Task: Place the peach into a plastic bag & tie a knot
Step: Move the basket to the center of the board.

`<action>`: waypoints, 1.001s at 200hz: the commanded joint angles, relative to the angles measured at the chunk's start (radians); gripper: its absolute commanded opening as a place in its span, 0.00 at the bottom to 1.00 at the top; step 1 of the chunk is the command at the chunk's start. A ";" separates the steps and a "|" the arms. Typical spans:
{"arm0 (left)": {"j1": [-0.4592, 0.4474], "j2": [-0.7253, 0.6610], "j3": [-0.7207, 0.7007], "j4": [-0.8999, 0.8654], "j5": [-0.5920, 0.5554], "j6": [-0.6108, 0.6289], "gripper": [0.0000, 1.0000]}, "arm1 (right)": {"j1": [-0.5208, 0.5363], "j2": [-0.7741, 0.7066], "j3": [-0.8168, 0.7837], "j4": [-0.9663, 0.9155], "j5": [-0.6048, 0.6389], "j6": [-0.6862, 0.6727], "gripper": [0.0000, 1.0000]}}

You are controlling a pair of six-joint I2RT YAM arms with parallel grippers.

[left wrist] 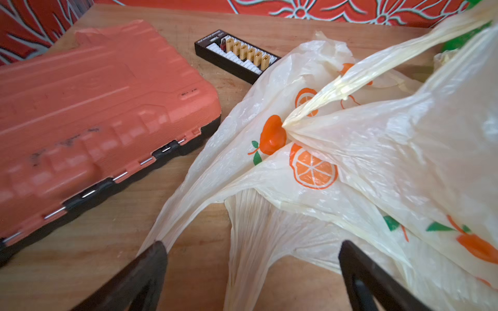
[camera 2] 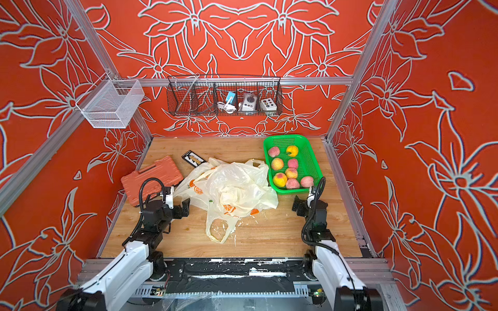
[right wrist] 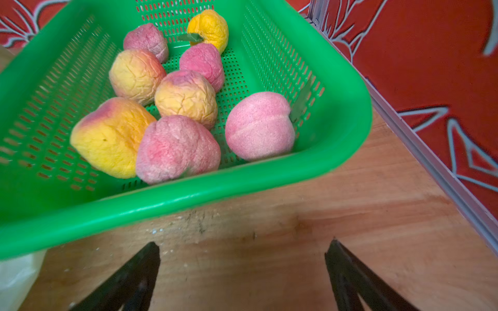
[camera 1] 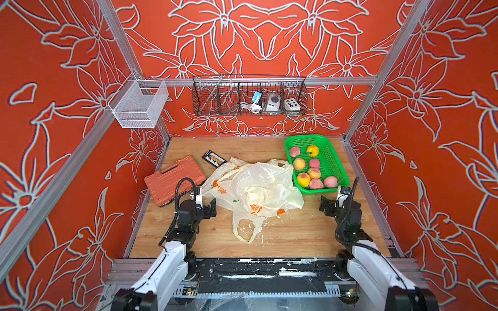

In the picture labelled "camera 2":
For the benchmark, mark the white button box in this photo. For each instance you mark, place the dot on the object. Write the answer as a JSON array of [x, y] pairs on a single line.
[[268, 105]]

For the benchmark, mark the green plastic basket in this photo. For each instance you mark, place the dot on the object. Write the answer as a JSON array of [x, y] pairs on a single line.
[[308, 164]]

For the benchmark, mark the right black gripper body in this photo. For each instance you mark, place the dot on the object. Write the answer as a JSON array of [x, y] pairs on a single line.
[[299, 206]]

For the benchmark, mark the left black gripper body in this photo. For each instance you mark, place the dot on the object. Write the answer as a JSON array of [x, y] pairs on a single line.
[[177, 210]]

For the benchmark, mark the yellow translucent plastic bag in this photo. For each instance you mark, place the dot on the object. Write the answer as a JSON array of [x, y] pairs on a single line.
[[236, 191]]

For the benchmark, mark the yellow peach top right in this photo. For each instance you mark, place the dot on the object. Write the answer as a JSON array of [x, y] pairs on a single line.
[[292, 151]]

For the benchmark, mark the blue white small box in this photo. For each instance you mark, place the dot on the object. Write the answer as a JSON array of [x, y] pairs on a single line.
[[230, 98]]

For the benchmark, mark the black wire wall basket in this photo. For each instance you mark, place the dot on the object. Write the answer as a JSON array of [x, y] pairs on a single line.
[[204, 95]]

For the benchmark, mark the yellow-red peach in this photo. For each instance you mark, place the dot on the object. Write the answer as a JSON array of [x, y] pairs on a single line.
[[280, 180]]

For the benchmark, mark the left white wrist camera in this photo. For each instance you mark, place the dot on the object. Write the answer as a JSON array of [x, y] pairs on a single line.
[[168, 197]]

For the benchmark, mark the peach third row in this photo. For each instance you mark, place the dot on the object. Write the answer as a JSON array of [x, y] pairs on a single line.
[[291, 173]]

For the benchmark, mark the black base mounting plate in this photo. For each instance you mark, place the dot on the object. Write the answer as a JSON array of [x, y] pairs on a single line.
[[231, 278]]

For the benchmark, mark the grey controller device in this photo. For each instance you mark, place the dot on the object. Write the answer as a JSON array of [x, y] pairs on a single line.
[[249, 103]]

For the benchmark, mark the pink peach second row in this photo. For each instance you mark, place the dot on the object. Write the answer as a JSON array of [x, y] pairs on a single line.
[[293, 163]]

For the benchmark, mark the orange-print plastic bag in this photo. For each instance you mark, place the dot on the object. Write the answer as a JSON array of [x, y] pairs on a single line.
[[194, 186]]

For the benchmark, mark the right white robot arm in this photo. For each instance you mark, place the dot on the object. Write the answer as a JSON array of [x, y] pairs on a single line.
[[341, 287]]

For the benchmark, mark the clear acrylic wall box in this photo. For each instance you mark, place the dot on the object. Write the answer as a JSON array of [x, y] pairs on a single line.
[[112, 104]]

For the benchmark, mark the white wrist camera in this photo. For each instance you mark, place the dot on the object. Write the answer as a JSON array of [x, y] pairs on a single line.
[[168, 197], [312, 194]]

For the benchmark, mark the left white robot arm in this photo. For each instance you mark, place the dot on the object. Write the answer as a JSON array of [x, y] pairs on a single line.
[[140, 261]]

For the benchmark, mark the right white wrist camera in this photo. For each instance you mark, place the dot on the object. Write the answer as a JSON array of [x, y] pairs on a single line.
[[312, 194]]

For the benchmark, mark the black drill bit card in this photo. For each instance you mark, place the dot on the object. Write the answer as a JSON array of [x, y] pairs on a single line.
[[193, 159]]

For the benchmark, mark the yellow-pink peach second row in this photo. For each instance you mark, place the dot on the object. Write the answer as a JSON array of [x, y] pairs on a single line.
[[277, 164]]

